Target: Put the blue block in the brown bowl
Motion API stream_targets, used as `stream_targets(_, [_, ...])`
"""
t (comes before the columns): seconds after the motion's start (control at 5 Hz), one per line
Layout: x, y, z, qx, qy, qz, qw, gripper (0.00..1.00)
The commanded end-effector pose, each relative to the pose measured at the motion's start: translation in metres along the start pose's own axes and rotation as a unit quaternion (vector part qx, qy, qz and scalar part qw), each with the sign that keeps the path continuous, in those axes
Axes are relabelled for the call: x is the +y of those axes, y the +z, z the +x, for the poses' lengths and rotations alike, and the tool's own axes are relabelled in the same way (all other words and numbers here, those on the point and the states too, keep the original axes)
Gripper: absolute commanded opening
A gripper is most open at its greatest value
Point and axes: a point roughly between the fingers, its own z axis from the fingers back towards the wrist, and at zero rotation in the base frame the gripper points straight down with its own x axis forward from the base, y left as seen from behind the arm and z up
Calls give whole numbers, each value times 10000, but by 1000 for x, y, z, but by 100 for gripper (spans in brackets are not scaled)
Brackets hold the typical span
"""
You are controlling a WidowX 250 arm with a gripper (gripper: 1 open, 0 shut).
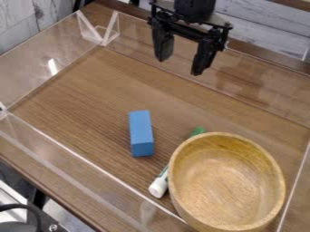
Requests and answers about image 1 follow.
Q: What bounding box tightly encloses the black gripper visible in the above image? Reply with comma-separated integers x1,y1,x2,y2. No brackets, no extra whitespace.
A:
148,0,234,76

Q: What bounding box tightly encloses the blue rectangular block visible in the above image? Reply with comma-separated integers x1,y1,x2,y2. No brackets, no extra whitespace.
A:
128,111,155,157

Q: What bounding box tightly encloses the brown wooden bowl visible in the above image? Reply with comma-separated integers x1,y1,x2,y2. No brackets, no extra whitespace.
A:
168,132,286,232

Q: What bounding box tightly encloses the white green marker tube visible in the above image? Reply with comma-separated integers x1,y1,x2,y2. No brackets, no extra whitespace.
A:
148,127,206,198

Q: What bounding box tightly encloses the clear acrylic corner bracket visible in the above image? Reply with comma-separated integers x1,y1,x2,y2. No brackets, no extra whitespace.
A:
76,11,120,46

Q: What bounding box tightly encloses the black metal table bracket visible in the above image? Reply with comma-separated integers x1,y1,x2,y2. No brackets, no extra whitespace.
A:
27,188,70,232

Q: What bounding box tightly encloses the black cable at bottom left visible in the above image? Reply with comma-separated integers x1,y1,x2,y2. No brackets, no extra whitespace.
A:
0,203,44,232

